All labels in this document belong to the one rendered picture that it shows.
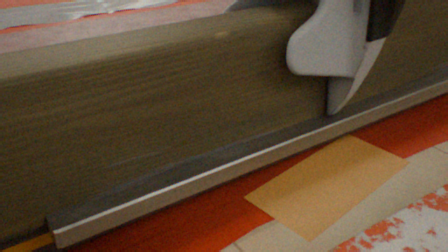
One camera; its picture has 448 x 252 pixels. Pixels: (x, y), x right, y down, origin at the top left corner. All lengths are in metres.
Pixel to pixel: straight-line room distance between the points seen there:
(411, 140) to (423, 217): 0.13
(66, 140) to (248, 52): 0.09
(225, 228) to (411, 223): 0.09
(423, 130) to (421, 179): 0.06
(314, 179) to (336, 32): 0.09
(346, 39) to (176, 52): 0.09
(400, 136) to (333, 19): 0.13
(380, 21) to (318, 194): 0.10
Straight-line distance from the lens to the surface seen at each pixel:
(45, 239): 0.23
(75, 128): 0.19
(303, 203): 0.26
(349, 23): 0.24
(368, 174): 0.29
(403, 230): 0.21
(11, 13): 0.60
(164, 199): 0.22
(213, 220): 0.25
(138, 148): 0.21
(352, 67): 0.25
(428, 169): 0.31
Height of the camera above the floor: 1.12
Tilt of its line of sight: 31 degrees down
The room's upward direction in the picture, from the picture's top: 1 degrees clockwise
